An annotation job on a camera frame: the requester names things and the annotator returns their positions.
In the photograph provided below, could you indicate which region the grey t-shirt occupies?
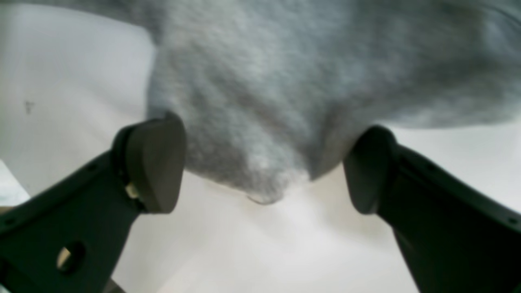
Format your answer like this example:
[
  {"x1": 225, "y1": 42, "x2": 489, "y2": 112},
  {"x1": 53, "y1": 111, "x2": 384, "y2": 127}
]
[{"x1": 0, "y1": 0, "x2": 521, "y2": 205}]

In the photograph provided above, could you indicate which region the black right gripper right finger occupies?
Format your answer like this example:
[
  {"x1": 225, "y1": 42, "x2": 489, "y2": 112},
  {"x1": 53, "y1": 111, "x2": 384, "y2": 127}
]
[{"x1": 343, "y1": 125, "x2": 521, "y2": 293}]

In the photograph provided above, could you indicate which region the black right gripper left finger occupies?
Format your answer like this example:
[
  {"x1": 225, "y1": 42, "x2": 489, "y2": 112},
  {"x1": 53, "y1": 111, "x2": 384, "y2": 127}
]
[{"x1": 0, "y1": 114, "x2": 186, "y2": 293}]

